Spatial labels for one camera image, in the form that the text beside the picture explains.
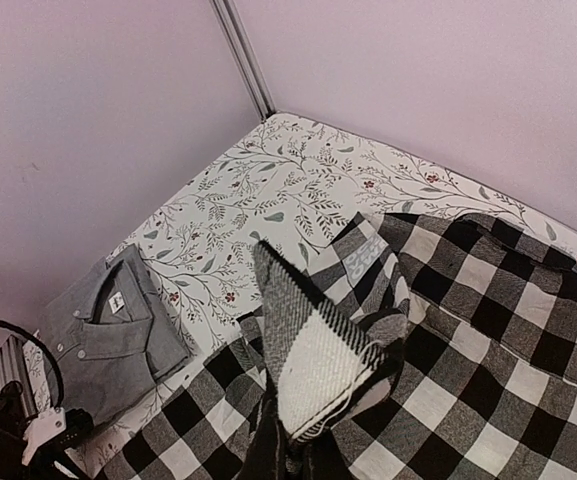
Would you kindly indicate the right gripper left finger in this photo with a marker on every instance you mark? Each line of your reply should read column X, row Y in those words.
column 265, row 458

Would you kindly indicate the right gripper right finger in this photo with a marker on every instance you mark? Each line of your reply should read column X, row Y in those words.
column 318, row 460

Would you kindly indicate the black white plaid shirt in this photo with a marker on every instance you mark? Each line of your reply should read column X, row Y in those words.
column 488, row 388

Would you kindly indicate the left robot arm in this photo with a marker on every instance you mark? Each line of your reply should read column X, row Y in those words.
column 36, row 448

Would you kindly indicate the folded grey button shirt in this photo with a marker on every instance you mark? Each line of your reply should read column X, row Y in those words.
column 112, row 337

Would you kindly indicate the left aluminium frame post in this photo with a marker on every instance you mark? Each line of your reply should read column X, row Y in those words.
column 244, row 57

